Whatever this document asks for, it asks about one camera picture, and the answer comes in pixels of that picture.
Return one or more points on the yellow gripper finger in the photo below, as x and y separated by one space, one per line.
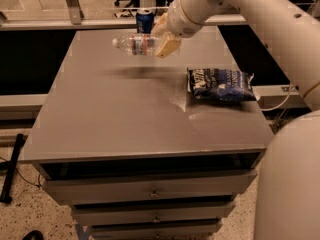
168 44
160 28

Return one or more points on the clear plastic water bottle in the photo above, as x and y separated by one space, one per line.
137 44

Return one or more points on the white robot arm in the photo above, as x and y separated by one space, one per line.
288 190

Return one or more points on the blue pepsi can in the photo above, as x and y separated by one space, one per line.
144 20

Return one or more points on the blue chip bag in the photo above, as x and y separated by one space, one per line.
223 85

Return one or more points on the grey drawer cabinet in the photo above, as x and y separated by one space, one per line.
111 115

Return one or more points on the top grey drawer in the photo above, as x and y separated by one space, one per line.
155 187

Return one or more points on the grey drawer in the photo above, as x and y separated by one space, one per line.
155 211
157 231
155 187

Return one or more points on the middle grey drawer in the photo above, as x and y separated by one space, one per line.
155 211

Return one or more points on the bottom grey drawer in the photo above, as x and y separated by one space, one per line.
157 231

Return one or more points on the black stand leg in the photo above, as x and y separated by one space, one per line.
9 167

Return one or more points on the black shoe tip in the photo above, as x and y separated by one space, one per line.
33 235

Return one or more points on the metal window rail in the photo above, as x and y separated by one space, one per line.
54 14

